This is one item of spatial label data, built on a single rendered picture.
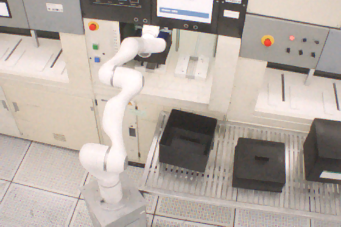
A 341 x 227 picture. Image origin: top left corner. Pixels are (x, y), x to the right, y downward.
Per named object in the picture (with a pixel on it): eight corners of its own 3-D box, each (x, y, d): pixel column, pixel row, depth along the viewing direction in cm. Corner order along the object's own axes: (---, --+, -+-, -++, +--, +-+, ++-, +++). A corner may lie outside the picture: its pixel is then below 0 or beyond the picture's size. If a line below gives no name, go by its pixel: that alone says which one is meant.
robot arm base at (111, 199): (105, 216, 190) (101, 200, 177) (89, 190, 201) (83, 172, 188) (136, 200, 198) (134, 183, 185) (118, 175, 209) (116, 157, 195)
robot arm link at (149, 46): (156, 37, 190) (167, 37, 219) (126, 36, 192) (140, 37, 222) (156, 55, 191) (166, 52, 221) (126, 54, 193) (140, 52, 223)
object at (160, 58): (131, 64, 249) (130, 24, 228) (139, 47, 264) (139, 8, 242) (167, 70, 246) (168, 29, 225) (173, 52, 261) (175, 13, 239)
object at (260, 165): (231, 187, 205) (235, 174, 196) (234, 145, 225) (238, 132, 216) (282, 193, 202) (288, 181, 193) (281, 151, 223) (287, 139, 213)
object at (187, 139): (170, 126, 235) (172, 108, 222) (214, 136, 230) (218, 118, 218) (158, 161, 216) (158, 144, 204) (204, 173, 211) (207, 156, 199)
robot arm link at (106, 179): (116, 190, 181) (111, 164, 164) (81, 182, 184) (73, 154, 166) (123, 171, 189) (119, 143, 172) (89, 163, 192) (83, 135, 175)
